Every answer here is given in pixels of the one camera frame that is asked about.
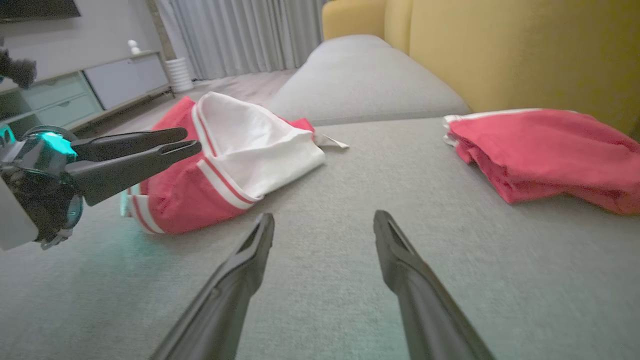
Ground dark left gripper body green band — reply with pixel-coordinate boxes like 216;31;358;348
0;125;85;247

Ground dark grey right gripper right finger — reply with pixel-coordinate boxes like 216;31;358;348
373;210;496;360

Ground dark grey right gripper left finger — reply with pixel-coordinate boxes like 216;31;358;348
150;213;275;360

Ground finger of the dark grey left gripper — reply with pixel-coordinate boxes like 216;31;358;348
65;140;202;207
72;127;188;162

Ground red and white jersey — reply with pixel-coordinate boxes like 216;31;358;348
120;91;350;236

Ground red shorts with white stripe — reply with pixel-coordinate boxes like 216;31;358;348
442;107;640;216

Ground wide grey sofa chaise cushion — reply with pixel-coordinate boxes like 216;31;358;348
0;116;640;360

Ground grey and green TV cabinet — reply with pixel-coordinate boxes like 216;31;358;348
0;50;173;141

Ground white ribbed plant pot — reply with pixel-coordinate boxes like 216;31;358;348
165;57;194;93

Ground green potted tree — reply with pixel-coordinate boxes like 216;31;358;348
146;0;177;62

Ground black flat screen television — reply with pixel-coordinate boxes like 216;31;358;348
0;0;81;24

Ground long grey sofa seat cushion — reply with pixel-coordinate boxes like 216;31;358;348
267;47;472;127

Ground small grey sofa seat cushion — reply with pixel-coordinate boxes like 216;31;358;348
305;34;393;63

